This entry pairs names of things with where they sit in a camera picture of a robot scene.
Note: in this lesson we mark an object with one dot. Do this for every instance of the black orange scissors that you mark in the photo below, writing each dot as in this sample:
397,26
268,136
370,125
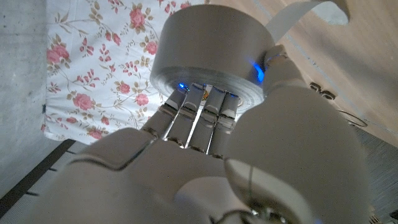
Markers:
323,92

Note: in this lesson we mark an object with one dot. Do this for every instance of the floral backdrop cloth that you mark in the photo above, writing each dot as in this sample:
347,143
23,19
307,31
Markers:
93,77

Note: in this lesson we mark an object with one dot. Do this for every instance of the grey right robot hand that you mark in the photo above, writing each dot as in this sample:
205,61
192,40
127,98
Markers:
280,149

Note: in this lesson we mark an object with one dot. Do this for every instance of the grey duct tape roll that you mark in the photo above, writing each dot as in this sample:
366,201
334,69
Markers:
211,43

